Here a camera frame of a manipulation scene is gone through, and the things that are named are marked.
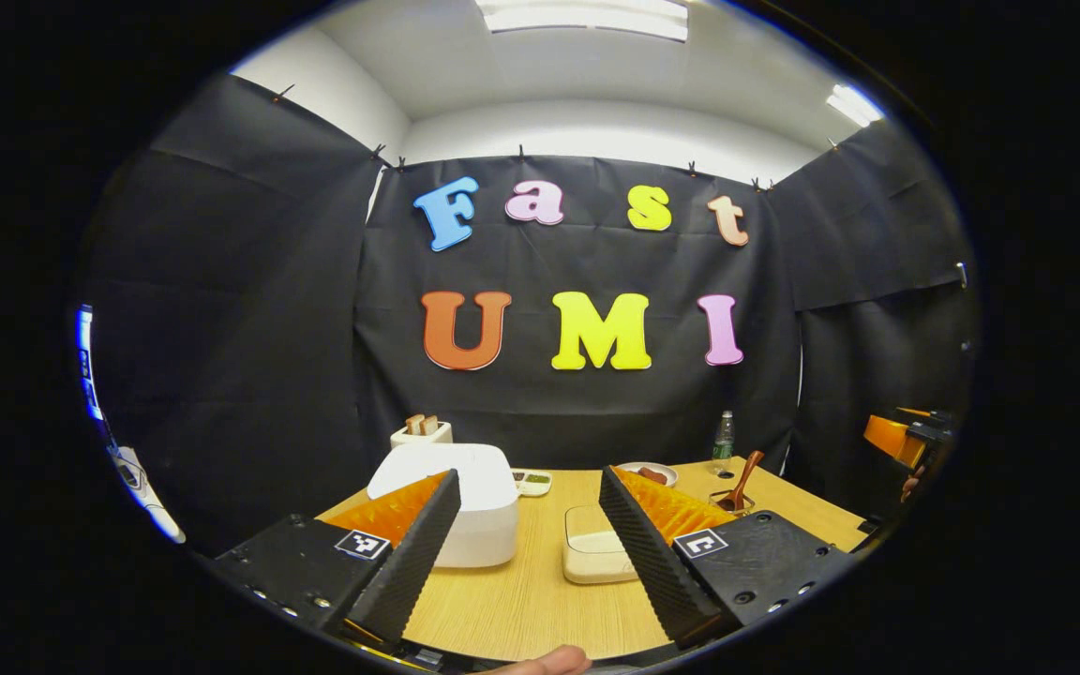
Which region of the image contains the metal wire chopstick holder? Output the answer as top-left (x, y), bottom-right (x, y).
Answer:
top-left (709, 487), bottom-right (757, 518)

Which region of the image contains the large ceiling light panel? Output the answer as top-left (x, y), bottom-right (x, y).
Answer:
top-left (476, 0), bottom-right (691, 43)

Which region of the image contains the white rice cooker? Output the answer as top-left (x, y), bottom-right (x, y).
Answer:
top-left (367, 442), bottom-right (520, 569)

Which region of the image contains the white side desk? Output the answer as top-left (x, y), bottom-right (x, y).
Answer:
top-left (109, 445), bottom-right (187, 545)

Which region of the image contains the white toaster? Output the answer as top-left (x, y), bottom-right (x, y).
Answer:
top-left (390, 420), bottom-right (454, 449)

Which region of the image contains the clear box of rice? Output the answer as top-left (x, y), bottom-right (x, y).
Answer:
top-left (562, 504), bottom-right (639, 586)

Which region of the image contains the brown wooden spoon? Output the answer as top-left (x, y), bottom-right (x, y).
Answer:
top-left (726, 450), bottom-right (766, 512)

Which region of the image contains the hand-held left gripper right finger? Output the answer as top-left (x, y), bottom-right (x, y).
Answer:
top-left (598, 466), bottom-right (855, 650)

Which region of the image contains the computer monitor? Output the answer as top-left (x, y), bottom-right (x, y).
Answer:
top-left (76, 305), bottom-right (106, 423)

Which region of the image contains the black backdrop cloth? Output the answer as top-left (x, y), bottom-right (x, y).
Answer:
top-left (81, 73), bottom-right (977, 554)

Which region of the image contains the clear plastic water bottle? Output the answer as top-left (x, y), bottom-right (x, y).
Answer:
top-left (712, 410), bottom-right (735, 474)

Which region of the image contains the white round plate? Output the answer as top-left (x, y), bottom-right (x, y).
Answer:
top-left (617, 461), bottom-right (679, 488)

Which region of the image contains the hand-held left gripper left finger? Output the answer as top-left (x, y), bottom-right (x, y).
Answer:
top-left (212, 469), bottom-right (462, 646)

